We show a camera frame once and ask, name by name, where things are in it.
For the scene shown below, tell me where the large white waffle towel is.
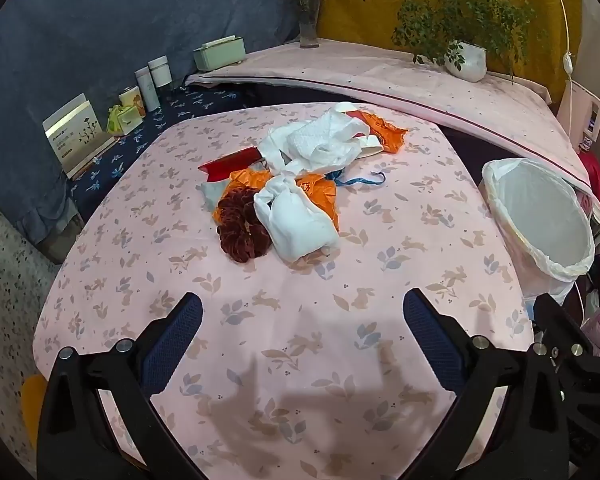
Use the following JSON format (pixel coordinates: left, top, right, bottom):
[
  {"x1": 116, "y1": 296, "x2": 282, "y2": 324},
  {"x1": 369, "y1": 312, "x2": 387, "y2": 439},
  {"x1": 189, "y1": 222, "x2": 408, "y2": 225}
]
[{"x1": 257, "y1": 108, "x2": 373, "y2": 177}]

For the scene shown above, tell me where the dark red velvet scrunchie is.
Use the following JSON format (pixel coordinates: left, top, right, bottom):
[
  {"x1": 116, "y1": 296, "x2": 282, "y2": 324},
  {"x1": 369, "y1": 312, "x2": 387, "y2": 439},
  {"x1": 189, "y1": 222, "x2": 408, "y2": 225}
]
[{"x1": 215, "y1": 187, "x2": 272, "y2": 264}]

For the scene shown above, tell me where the red paper envelope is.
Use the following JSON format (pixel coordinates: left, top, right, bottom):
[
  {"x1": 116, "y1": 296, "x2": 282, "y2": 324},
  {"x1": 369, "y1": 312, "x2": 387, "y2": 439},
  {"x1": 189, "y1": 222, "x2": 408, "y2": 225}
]
[{"x1": 198, "y1": 147, "x2": 264, "y2": 184}]

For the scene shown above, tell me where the orange plastic bag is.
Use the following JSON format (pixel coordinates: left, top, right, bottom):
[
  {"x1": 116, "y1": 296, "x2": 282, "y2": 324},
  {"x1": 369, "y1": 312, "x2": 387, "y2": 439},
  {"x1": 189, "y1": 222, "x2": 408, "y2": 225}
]
[{"x1": 212, "y1": 167, "x2": 341, "y2": 232}]

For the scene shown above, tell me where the blue ribbon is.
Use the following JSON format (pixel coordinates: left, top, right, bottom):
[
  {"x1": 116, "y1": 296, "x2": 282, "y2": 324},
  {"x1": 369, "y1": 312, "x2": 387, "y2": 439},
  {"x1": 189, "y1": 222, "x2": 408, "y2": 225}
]
[{"x1": 325, "y1": 170, "x2": 387, "y2": 187}]

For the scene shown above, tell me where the trash bin with white liner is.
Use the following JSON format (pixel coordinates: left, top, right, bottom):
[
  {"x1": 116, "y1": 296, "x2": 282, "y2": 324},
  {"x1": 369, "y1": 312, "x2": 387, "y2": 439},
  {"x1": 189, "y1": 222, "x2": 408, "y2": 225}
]
[{"x1": 480, "y1": 157, "x2": 597, "y2": 307}]

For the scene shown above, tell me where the white bottle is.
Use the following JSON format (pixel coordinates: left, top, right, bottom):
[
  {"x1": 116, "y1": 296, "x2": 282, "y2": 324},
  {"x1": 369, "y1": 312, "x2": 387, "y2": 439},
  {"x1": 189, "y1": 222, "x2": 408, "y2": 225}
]
[{"x1": 134, "y1": 67, "x2": 161, "y2": 113}]

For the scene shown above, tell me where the white card box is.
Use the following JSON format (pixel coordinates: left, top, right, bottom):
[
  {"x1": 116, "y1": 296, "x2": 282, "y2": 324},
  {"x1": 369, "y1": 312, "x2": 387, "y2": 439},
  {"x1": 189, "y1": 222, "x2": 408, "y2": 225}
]
[{"x1": 42, "y1": 93, "x2": 116, "y2": 180}]

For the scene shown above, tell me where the pink rabbit print tablecloth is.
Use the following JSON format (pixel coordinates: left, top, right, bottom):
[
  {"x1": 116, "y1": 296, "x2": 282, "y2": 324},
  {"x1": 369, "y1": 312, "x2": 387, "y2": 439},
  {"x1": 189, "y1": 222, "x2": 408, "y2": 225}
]
[{"x1": 32, "y1": 102, "x2": 536, "y2": 480}]

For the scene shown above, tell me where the green plant in white pot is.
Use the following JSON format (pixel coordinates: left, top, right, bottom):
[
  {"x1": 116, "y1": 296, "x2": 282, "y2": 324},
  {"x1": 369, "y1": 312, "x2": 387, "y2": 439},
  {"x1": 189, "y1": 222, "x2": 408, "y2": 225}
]
[{"x1": 360, "y1": 0, "x2": 538, "y2": 84}]

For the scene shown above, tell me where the mustard yellow cloth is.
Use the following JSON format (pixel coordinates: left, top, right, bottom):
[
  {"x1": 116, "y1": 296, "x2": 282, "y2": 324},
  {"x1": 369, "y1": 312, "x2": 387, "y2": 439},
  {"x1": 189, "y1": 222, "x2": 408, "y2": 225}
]
[{"x1": 319, "y1": 0, "x2": 582, "y2": 106}]

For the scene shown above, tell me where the blue grey curtain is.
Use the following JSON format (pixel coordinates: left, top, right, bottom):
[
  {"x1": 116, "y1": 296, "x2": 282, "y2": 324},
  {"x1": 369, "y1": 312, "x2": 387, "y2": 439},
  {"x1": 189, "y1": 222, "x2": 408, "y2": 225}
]
[{"x1": 0, "y1": 0, "x2": 322, "y2": 263}]

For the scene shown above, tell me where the pale green box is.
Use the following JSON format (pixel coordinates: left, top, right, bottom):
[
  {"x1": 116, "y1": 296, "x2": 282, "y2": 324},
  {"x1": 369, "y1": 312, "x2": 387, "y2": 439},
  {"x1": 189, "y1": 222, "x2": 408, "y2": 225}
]
[{"x1": 193, "y1": 35, "x2": 247, "y2": 72}]

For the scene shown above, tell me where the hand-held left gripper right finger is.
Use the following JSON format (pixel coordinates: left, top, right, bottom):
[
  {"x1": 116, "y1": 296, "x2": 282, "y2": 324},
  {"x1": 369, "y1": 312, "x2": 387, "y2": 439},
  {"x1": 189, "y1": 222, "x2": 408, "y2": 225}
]
[{"x1": 402, "y1": 288, "x2": 566, "y2": 480}]

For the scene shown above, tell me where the yellow green packet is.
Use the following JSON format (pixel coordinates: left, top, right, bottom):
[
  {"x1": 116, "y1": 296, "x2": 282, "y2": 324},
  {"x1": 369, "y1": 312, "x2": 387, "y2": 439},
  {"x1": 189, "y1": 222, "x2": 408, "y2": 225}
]
[{"x1": 105, "y1": 105, "x2": 144, "y2": 136}]

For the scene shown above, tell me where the orange packet with blue print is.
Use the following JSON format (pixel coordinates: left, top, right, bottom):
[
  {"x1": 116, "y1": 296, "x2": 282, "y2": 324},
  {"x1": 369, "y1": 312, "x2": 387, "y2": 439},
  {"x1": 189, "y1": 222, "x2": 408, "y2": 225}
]
[{"x1": 367, "y1": 111, "x2": 410, "y2": 155}]

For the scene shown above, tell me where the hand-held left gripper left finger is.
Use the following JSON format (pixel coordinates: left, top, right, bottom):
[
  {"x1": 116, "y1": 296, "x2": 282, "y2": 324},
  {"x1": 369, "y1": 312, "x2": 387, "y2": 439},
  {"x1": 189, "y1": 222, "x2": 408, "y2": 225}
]
[{"x1": 36, "y1": 292, "x2": 204, "y2": 480}]

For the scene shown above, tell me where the yellow stool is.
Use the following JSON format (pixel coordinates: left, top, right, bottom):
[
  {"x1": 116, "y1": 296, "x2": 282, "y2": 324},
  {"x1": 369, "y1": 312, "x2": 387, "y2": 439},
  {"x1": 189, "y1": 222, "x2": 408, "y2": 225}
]
[{"x1": 20, "y1": 374, "x2": 49, "y2": 450}]

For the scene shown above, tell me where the small green orange box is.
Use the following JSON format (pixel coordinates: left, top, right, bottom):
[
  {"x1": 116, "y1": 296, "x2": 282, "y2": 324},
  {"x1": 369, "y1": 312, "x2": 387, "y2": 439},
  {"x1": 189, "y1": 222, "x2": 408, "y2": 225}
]
[{"x1": 118, "y1": 87, "x2": 146, "y2": 121}]

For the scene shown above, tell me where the red cloth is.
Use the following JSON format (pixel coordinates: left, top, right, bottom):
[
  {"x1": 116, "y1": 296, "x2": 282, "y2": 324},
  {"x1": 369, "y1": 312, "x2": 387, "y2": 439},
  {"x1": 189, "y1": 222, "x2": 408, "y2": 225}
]
[{"x1": 577, "y1": 151, "x2": 600, "y2": 227}]

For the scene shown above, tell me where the glass vase with pink flowers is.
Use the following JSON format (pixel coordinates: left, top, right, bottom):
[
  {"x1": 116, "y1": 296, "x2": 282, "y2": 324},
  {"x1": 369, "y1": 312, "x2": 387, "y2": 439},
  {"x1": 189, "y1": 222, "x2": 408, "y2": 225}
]
[{"x1": 277, "y1": 0, "x2": 332, "y2": 50}]

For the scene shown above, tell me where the navy floral cloth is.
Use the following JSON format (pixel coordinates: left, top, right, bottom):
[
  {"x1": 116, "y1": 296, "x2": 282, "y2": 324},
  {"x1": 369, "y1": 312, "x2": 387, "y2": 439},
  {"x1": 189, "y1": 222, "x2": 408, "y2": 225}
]
[{"x1": 69, "y1": 85, "x2": 262, "y2": 222}]

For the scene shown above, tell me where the pink white water dispenser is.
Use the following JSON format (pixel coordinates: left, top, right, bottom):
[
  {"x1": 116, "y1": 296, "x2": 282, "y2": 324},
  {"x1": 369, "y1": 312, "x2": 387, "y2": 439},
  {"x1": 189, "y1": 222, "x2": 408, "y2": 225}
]
[{"x1": 556, "y1": 80, "x2": 600, "y2": 155}]

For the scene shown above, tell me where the small white cloth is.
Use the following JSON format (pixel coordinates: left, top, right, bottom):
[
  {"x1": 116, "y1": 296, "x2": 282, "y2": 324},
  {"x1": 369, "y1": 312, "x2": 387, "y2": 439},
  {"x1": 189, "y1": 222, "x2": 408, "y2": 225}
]
[{"x1": 253, "y1": 174, "x2": 340, "y2": 263}]

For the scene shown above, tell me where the white jar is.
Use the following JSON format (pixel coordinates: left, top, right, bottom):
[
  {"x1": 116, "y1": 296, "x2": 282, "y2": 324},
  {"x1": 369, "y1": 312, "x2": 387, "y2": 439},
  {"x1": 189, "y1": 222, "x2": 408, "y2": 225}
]
[{"x1": 147, "y1": 57, "x2": 174, "y2": 90}]

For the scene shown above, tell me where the white cable with switch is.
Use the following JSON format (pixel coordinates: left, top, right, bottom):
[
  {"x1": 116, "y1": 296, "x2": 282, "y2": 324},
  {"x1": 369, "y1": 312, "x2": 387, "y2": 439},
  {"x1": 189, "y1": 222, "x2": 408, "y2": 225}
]
[{"x1": 547, "y1": 0, "x2": 579, "y2": 153}]

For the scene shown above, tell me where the red paper cup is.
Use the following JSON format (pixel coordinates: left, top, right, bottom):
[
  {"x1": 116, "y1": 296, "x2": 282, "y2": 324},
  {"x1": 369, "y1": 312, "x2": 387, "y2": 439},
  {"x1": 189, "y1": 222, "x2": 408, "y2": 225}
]
[{"x1": 346, "y1": 110, "x2": 376, "y2": 137}]

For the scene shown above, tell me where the pink quilt with red stripe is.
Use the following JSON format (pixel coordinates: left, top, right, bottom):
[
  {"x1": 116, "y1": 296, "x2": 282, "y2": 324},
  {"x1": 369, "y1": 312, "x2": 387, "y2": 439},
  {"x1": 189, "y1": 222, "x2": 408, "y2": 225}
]
[{"x1": 185, "y1": 39, "x2": 600, "y2": 233}]

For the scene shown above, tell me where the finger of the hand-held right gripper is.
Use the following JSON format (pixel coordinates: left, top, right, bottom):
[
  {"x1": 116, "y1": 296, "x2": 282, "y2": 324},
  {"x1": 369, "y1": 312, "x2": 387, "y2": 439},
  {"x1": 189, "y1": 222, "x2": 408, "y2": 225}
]
[{"x1": 534, "y1": 292, "x2": 598, "y2": 362}]

